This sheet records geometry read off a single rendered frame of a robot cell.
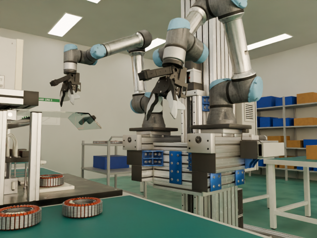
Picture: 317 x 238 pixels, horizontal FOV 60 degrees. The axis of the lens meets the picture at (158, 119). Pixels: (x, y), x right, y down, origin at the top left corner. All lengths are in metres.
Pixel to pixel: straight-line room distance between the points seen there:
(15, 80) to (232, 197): 1.34
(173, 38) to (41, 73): 5.98
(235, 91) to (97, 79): 6.08
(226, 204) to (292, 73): 6.44
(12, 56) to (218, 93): 0.91
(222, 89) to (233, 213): 0.80
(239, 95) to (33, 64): 5.86
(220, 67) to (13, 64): 1.13
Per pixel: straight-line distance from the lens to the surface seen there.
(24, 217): 0.76
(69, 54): 1.67
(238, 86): 1.34
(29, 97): 0.95
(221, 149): 1.31
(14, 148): 1.13
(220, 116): 1.38
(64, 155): 6.80
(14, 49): 1.12
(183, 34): 0.96
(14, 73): 1.10
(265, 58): 8.43
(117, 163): 4.06
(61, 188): 1.14
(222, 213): 1.73
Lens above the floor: 0.96
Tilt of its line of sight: 4 degrees up
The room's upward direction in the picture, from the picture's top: straight up
